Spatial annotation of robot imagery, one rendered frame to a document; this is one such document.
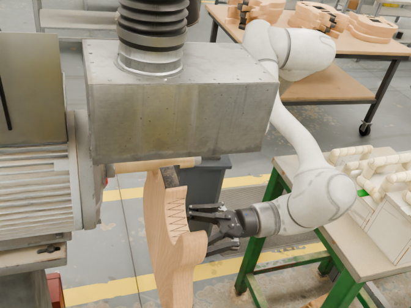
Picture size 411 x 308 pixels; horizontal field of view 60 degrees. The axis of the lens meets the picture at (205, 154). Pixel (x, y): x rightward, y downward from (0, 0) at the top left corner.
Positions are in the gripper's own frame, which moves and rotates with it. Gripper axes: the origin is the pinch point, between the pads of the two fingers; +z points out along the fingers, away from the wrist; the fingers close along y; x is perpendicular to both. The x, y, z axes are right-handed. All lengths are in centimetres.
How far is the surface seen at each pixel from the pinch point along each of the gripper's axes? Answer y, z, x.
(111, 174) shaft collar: 7.3, 14.6, 15.9
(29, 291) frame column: -3.9, 33.9, -8.0
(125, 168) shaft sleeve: 8.2, 11.4, 16.4
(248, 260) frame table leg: 26, -53, -82
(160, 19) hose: 2, 8, 53
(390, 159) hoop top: 14, -77, 1
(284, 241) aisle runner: 51, -98, -118
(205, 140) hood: -3.3, -0.2, 34.6
